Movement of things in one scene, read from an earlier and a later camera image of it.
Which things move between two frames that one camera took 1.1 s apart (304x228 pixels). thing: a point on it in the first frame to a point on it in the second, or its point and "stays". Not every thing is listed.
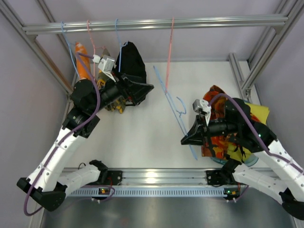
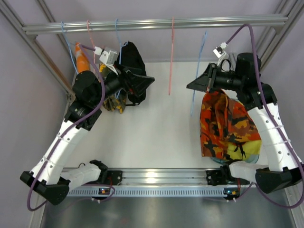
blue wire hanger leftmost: [70, 43] stays
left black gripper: [127, 89] to [129, 80]
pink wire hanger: [101, 47] stays
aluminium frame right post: [263, 52] stays
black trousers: [130, 63] stays
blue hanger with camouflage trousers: [177, 113] to [198, 61]
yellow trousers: [236, 151] stays
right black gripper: [203, 128] to [211, 77]
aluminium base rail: [165, 180] stays
